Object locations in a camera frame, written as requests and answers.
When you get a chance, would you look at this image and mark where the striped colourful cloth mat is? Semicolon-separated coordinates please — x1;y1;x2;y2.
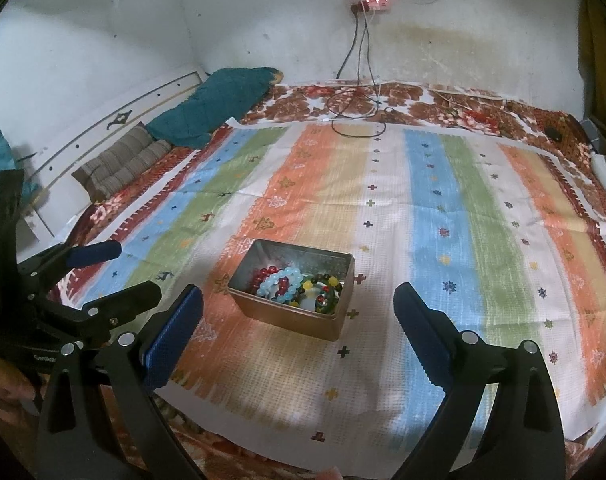
57;121;606;466

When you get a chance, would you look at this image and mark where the white power strip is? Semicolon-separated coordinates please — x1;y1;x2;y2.
350;0;393;13

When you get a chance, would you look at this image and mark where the white bed headboard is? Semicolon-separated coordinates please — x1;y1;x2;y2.
19;65;207;244

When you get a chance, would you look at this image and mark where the yellow and black bead bracelet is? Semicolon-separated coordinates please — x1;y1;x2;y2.
297;271;345;311

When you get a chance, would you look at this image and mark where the striped brown pillow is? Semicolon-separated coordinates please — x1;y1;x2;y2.
72;122;172;202

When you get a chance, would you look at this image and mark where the dark red bead bracelet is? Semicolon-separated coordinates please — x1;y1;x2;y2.
250;263;292;297

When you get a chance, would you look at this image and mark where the small black object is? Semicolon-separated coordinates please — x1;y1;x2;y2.
544;127;563;142

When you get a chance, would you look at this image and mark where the red brown floral bedsheet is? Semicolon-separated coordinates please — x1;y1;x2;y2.
0;81;606;480

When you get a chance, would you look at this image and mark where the metal tin box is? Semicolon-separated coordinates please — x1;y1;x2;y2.
227;240;355;341

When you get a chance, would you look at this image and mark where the teal quilted blanket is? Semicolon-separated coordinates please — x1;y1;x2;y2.
146;67;282;150

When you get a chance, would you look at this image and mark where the black cable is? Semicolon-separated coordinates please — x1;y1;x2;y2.
325;0;389;139

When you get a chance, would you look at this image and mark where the light blue bead bracelet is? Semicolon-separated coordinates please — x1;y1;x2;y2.
254;266;304;305

